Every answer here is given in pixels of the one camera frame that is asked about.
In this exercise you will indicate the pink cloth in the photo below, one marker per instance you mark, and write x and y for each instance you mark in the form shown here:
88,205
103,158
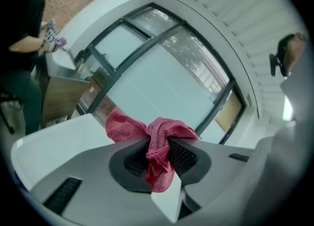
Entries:
159,132

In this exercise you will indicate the white washbasin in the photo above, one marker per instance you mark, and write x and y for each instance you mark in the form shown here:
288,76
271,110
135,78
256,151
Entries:
62,59

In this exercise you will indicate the black head-worn camera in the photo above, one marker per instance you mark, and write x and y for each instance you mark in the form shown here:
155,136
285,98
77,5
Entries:
276,63

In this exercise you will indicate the white bathtub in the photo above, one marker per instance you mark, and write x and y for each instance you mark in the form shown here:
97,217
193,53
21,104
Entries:
61,141

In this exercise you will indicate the person's grey shirt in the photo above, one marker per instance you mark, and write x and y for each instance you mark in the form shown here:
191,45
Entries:
294,171

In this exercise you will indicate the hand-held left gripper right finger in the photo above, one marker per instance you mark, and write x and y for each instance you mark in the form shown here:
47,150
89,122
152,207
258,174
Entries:
216,156

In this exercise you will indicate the wooden washbasin cabinet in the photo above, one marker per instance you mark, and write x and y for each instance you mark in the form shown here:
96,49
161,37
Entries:
61,92

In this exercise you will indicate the black framed window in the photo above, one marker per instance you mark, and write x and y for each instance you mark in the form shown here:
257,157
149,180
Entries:
159,73

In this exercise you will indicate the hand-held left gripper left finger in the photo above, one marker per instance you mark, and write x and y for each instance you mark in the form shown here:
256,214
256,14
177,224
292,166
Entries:
98,195

